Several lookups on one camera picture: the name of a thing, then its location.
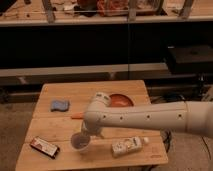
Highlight long wooden shelf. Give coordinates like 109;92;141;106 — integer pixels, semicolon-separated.
0;0;213;27

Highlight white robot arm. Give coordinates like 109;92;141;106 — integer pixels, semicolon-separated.
81;92;213;139

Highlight black box on right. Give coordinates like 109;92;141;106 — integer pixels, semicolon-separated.
165;45;213;74

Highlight white plastic bottle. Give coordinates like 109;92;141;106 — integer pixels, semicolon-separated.
111;136;149;158

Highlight wooden table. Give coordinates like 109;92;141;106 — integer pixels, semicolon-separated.
15;80;168;171

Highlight dark chocolate bar packet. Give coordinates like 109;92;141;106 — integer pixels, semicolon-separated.
30;136;60;159

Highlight orange toy carrot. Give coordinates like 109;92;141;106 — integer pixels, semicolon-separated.
71;112;84;119

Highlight blue sponge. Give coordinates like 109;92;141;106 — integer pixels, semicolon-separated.
50;100;70;112

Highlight white ceramic cup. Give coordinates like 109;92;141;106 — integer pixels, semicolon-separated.
71;132;91;154

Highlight black cable on floor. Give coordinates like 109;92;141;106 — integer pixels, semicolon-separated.
199;136;213;168

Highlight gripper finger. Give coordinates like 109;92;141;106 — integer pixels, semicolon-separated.
97;134;104;139

